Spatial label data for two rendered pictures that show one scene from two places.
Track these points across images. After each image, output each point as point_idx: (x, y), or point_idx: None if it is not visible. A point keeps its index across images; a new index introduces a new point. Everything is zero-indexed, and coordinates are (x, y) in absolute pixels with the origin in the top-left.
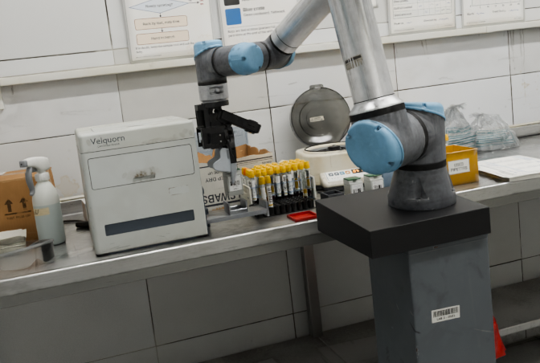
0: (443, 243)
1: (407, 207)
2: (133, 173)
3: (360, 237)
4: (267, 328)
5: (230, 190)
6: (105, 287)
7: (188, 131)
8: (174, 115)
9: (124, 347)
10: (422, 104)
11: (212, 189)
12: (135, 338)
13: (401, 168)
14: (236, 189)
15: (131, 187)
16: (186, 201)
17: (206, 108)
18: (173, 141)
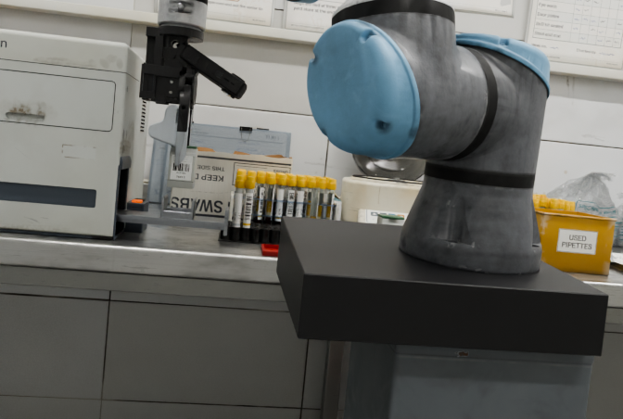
0: (484, 351)
1: (426, 255)
2: (9, 104)
3: (296, 285)
4: (260, 418)
5: (170, 177)
6: (52, 301)
7: (116, 59)
8: (197, 95)
9: (59, 388)
10: (501, 40)
11: (189, 191)
12: (76, 381)
13: (433, 172)
14: (182, 177)
15: (0, 126)
16: (86, 174)
17: (161, 34)
18: (86, 70)
